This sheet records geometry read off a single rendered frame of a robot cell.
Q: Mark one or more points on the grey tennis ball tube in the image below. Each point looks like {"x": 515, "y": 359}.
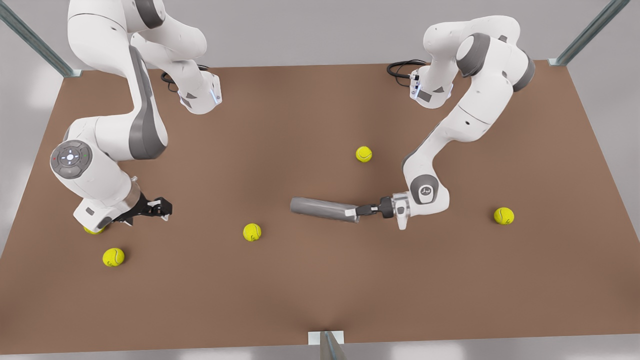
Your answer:
{"x": 320, "y": 208}

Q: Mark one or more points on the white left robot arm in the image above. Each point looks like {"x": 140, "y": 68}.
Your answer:
{"x": 475, "y": 100}

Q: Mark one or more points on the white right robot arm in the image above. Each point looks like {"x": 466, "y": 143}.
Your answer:
{"x": 105, "y": 135}

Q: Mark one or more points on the yellow tennis ball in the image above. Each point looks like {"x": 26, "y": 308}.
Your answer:
{"x": 93, "y": 231}
{"x": 252, "y": 232}
{"x": 364, "y": 154}
{"x": 113, "y": 257}
{"x": 504, "y": 216}

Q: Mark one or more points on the silver frame post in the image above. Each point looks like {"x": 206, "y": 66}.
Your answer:
{"x": 327, "y": 345}
{"x": 587, "y": 32}
{"x": 35, "y": 42}

